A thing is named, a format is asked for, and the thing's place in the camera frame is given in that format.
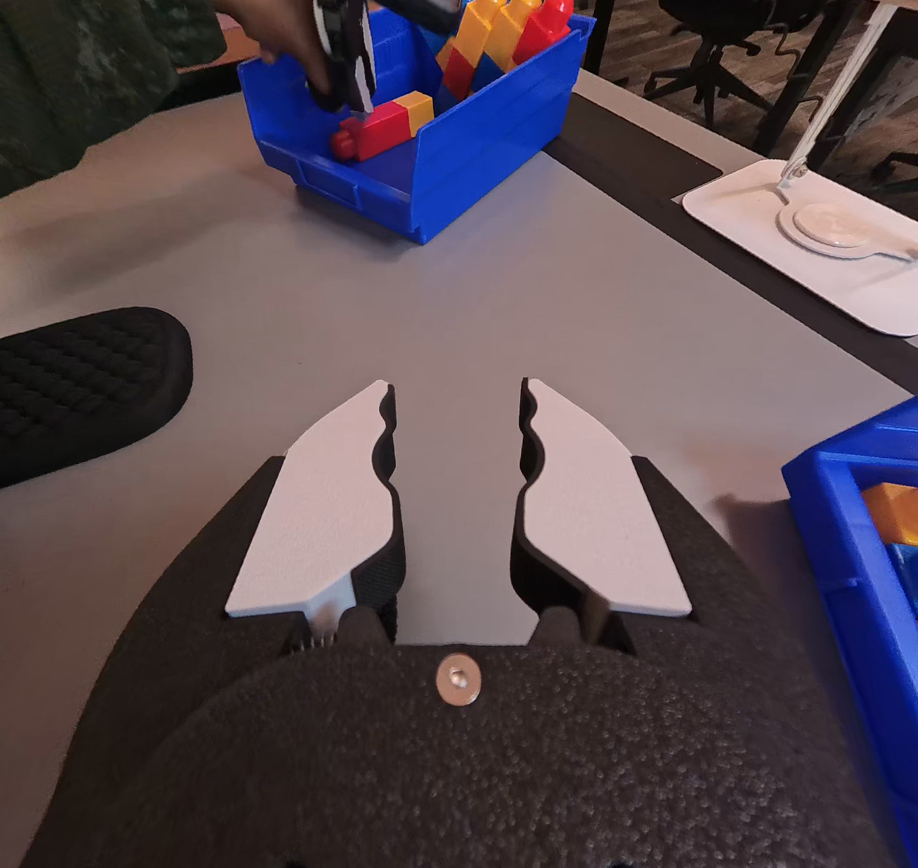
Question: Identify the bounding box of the red mega block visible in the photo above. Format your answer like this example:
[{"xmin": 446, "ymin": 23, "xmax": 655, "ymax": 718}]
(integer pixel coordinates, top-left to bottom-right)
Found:
[{"xmin": 330, "ymin": 102, "xmax": 415, "ymax": 164}]

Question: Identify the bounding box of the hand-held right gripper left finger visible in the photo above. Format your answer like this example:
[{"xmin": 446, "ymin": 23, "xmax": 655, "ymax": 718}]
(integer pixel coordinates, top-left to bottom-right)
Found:
[{"xmin": 224, "ymin": 379, "xmax": 408, "ymax": 628}]

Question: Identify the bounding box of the blue plastic bin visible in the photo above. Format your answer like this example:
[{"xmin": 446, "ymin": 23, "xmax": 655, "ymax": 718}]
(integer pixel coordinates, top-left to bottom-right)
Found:
[
  {"xmin": 780, "ymin": 396, "xmax": 918, "ymax": 868},
  {"xmin": 237, "ymin": 6, "xmax": 598, "ymax": 246}
]

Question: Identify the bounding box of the row of mega block towers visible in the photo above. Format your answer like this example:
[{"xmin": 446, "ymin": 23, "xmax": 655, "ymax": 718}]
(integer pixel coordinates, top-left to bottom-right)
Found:
[{"xmin": 435, "ymin": 0, "xmax": 576, "ymax": 101}]

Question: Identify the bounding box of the black textured pad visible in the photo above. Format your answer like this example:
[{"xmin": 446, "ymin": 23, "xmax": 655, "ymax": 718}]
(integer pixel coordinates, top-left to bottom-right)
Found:
[{"xmin": 0, "ymin": 306, "xmax": 195, "ymax": 489}]

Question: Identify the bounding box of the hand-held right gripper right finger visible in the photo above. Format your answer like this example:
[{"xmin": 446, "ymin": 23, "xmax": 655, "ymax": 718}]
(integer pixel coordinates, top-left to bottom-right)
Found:
[{"xmin": 509, "ymin": 376, "xmax": 693, "ymax": 618}]

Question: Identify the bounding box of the blue mega block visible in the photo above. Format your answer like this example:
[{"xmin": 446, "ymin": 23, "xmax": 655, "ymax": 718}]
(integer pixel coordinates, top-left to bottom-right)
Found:
[{"xmin": 884, "ymin": 541, "xmax": 918, "ymax": 600}]

